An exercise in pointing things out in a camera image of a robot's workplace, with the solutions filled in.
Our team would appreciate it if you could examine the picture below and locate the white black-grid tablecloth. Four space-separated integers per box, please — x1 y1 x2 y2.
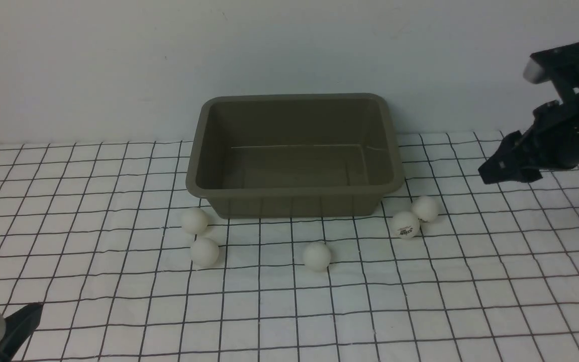
0 132 579 361

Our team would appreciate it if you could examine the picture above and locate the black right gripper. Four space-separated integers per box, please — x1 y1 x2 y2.
478 94 579 184

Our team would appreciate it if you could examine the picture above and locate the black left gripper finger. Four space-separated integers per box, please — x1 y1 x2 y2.
0 303 44 360

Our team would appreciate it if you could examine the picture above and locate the white ping-pong ball with logo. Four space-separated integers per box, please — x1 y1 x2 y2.
389 211 420 239

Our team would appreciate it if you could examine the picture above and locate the olive green plastic bin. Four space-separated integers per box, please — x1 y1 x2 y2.
185 93 405 219

